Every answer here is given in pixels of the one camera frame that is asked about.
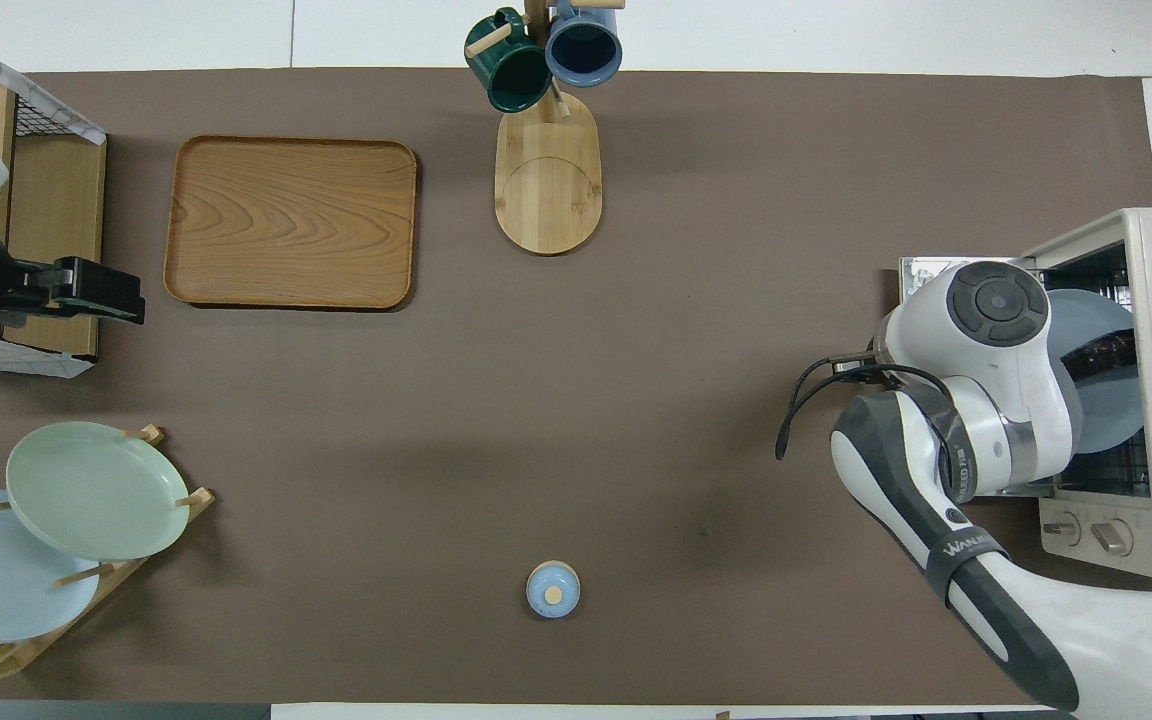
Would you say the wooden plate rack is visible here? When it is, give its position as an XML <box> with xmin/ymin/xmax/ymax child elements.
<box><xmin>0</xmin><ymin>425</ymin><xmax>215</xmax><ymax>686</ymax></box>

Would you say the brown table mat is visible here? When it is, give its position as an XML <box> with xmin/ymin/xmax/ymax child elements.
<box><xmin>0</xmin><ymin>68</ymin><xmax>1152</xmax><ymax>706</ymax></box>

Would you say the wooden step shelf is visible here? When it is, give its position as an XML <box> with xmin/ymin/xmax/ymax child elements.
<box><xmin>0</xmin><ymin>75</ymin><xmax>107</xmax><ymax>361</ymax></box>

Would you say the wooden serving tray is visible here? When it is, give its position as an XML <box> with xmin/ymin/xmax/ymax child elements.
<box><xmin>164</xmin><ymin>135</ymin><xmax>419</xmax><ymax>311</ymax></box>

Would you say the black wire basket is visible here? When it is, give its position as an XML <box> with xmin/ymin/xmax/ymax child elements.
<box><xmin>0</xmin><ymin>22</ymin><xmax>97</xmax><ymax>379</ymax></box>

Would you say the grey patterned cloth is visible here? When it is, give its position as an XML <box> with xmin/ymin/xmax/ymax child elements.
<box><xmin>0</xmin><ymin>22</ymin><xmax>107</xmax><ymax>147</ymax></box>

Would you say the pale green plate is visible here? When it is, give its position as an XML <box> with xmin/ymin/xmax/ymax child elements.
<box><xmin>5</xmin><ymin>421</ymin><xmax>191</xmax><ymax>562</ymax></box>

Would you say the dark purple eggplant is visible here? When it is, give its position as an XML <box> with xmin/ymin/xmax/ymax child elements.
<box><xmin>1061</xmin><ymin>330</ymin><xmax>1138</xmax><ymax>387</ymax></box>

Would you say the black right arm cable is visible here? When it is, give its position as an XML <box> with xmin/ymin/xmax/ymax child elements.
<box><xmin>774</xmin><ymin>352</ymin><xmax>952</xmax><ymax>461</ymax></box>

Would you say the dark green mug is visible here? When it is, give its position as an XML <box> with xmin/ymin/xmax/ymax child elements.
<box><xmin>464</xmin><ymin>8</ymin><xmax>554</xmax><ymax>114</ymax></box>

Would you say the blue mug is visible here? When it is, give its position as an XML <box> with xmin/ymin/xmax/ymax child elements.
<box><xmin>544</xmin><ymin>0</ymin><xmax>624</xmax><ymax>88</ymax></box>

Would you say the wooden mug tree stand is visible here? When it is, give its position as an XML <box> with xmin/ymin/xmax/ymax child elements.
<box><xmin>466</xmin><ymin>0</ymin><xmax>627</xmax><ymax>256</ymax></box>

